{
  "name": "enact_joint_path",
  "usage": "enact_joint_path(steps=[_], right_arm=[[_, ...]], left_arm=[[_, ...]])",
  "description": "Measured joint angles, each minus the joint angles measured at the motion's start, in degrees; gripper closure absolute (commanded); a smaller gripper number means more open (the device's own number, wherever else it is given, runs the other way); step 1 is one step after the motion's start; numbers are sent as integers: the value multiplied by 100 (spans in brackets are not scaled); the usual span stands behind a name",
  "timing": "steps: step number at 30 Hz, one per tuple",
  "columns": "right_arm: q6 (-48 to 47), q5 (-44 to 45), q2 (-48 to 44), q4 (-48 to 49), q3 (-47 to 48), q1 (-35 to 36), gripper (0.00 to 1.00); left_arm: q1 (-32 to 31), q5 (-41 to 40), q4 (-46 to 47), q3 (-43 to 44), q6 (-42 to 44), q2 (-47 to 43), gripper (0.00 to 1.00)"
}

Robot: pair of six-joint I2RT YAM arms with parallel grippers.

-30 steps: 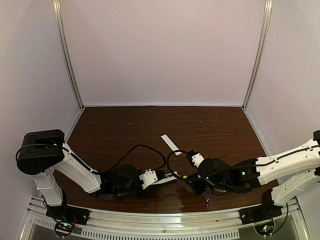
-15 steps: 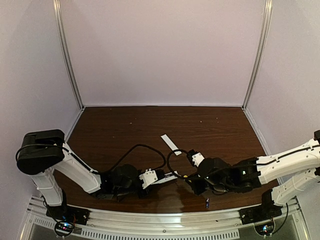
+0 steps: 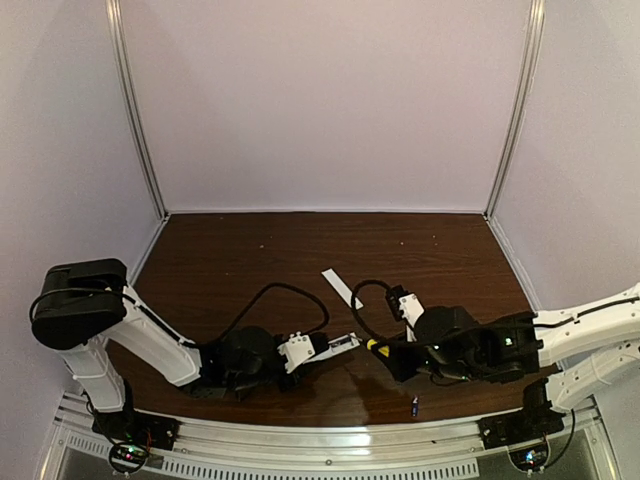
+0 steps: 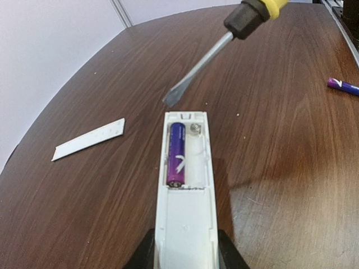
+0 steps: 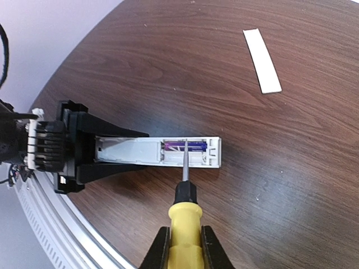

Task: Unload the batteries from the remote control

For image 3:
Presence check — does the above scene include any yellow handled screwdriver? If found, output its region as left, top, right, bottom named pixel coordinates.
left=366, top=339, right=391, bottom=359

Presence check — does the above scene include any white remote control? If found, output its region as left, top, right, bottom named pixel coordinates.
left=311, top=332, right=361, bottom=362

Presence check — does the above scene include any white battery cover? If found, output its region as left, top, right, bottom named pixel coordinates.
left=321, top=268, right=364, bottom=310

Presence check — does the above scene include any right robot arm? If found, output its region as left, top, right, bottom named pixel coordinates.
left=367, top=286, right=639, bottom=414

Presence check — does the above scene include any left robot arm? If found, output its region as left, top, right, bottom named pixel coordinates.
left=29, top=259, right=316, bottom=414

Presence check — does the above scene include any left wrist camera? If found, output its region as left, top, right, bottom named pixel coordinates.
left=277, top=332, right=328, bottom=374

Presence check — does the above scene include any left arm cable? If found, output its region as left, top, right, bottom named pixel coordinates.
left=224, top=283, right=330, bottom=346

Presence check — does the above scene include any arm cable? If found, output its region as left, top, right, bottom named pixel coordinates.
left=224, top=283, right=330, bottom=346
left=349, top=279, right=411, bottom=346

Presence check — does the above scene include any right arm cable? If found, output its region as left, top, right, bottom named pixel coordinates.
left=349, top=279, right=411, bottom=346

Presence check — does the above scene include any front aluminium rail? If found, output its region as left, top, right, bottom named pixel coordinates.
left=36, top=407, right=621, bottom=479

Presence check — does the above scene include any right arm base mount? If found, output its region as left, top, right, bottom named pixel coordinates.
left=477, top=409, right=564, bottom=475

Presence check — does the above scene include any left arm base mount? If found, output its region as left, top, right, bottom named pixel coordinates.
left=92, top=411, right=180, bottom=476

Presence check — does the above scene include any right aluminium frame post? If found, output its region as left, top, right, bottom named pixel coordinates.
left=484, top=0, right=546, bottom=222

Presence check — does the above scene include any aluminium frame post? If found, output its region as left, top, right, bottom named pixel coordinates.
left=105, top=0, right=169, bottom=221
left=484, top=0, right=546, bottom=222

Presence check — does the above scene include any left aluminium frame post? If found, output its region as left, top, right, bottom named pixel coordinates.
left=105, top=0, right=169, bottom=221

